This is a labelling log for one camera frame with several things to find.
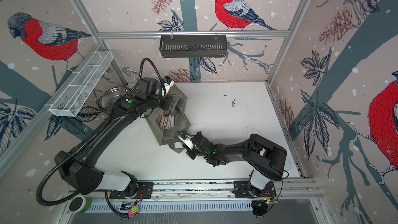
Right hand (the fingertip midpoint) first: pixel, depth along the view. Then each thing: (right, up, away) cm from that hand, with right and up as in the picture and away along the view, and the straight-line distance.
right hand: (185, 142), depth 85 cm
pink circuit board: (-20, -24, -19) cm, 37 cm away
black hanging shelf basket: (+3, +61, +22) cm, 65 cm away
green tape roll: (-43, -21, -19) cm, 52 cm away
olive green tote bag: (-9, +2, +6) cm, 11 cm away
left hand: (-4, +27, -8) cm, 29 cm away
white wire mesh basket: (-53, +26, -12) cm, 60 cm away
